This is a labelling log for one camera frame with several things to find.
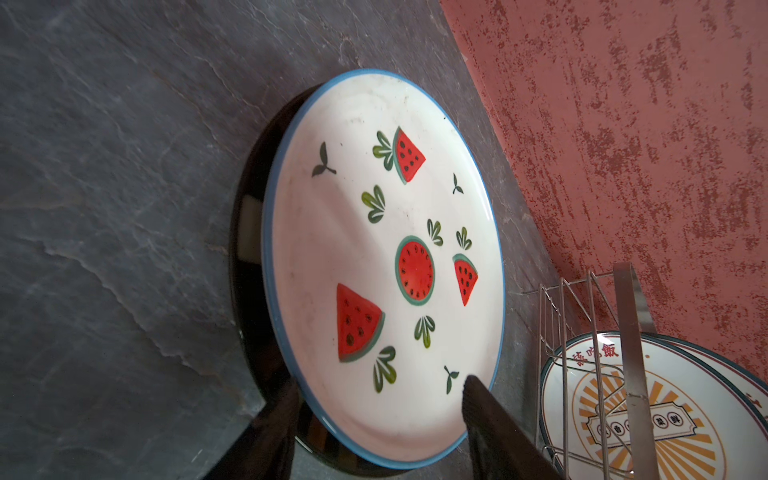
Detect black striped rim plate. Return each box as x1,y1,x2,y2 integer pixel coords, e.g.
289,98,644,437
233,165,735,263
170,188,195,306
229,86,399,478

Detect orange sunburst plate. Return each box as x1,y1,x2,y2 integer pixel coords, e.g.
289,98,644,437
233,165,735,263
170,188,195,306
646,334,767,419
542,332,767,479

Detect wire dish rack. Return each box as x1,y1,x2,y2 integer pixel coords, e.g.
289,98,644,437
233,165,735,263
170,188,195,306
533,262,660,479

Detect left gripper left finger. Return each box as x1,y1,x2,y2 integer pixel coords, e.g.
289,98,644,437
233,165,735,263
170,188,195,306
204,378,300,480

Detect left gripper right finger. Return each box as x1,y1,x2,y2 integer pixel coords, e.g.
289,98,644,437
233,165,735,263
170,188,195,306
462,375,561,479

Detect watermelon blue rim plate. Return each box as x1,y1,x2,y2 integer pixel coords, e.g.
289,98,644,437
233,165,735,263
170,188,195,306
261,69,505,470

